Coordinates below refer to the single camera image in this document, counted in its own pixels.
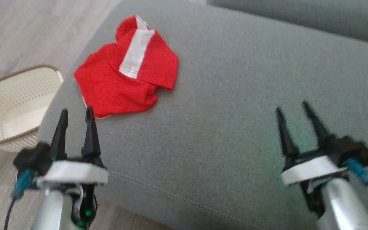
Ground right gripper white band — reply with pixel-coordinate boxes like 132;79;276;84
275;101;349;218

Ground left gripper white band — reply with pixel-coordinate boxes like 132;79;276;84
39;106;109;229

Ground red shorts with white stripe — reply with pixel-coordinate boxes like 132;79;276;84
73;15;179;119

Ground cream perforated laundry basket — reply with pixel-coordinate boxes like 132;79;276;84
0;65;64;153

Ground grey sofa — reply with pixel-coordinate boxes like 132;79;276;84
37;0;368;230

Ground grey sofa back cushion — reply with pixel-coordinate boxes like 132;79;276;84
207;0;368;47

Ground right cable with teal plug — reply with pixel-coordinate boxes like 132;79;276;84
345;159;368;221

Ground cable with teal plug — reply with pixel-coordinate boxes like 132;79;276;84
4;169;37;230
345;159;368;221

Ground left cable with teal plug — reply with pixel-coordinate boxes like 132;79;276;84
4;169;37;230

